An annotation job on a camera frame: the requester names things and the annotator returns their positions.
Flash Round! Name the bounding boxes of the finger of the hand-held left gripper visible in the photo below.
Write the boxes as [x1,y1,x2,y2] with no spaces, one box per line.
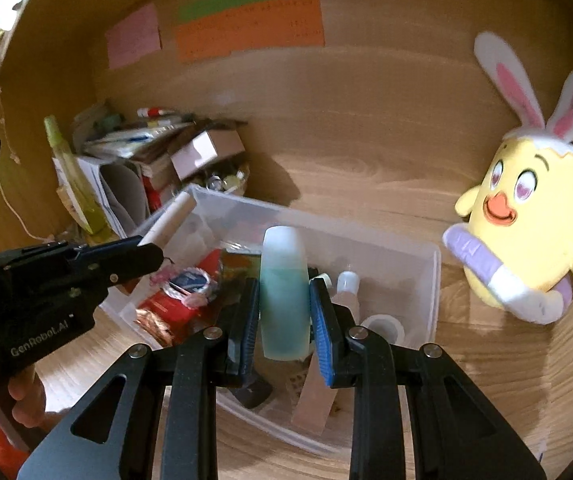
[69,239,142,253]
[66,242,163,288]

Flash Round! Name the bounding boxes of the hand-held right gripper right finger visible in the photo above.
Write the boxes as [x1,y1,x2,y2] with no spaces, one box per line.
[309,276,547,480]

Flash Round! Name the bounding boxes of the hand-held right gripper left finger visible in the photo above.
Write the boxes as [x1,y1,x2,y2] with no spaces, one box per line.
[16,276,262,480]

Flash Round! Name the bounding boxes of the teal squeeze tube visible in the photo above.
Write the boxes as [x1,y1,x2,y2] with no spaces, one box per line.
[259,226,312,362]

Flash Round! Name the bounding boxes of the pink lip gloss tube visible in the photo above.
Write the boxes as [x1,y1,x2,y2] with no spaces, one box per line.
[138,194,198,250]

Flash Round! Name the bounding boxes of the red tea packet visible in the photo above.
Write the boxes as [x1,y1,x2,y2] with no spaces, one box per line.
[134,249,224,348]

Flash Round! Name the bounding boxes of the white tape roll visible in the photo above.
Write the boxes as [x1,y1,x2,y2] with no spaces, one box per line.
[361,314,407,346]

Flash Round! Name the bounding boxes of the clear plastic storage bin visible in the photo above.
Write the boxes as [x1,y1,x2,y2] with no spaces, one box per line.
[99,184,442,458]

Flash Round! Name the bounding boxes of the person's left hand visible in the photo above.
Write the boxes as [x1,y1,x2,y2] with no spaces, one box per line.
[9,367,47,426]

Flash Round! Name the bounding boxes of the yellow sunscreen bottle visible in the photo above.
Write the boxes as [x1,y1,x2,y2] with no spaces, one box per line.
[56,180,90,228]

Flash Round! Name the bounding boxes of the yellow-green spray bottle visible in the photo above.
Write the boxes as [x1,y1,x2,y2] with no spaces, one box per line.
[44,115,110,236]

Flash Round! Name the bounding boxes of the white folded paper leaflets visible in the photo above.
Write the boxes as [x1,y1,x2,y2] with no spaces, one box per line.
[76,155,147,238]

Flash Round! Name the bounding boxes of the red box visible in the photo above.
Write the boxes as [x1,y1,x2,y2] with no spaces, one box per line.
[141,175,177,211]

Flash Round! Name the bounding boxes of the stack of paper leaflets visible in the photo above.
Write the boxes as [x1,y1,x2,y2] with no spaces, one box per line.
[71,105,202,161]

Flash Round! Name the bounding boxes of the small white cardboard box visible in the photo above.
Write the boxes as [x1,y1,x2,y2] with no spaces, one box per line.
[169,130,246,181]

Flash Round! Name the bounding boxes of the pink sticky note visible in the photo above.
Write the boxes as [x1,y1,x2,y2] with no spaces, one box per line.
[105,2,162,71]

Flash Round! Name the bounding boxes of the yellow chick plush toy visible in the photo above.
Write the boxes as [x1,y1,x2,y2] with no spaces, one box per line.
[441,31,573,325]

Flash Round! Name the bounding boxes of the orange sticky note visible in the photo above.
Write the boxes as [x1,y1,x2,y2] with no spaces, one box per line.
[175,0,326,63]

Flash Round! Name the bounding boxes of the green sticky note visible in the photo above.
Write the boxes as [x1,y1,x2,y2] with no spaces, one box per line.
[176,0,278,23]

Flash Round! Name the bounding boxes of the white cord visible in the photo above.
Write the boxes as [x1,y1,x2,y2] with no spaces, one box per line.
[0,175,57,241]

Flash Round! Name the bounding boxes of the beaded string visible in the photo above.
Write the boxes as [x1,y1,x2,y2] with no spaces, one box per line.
[0,85,22,163]

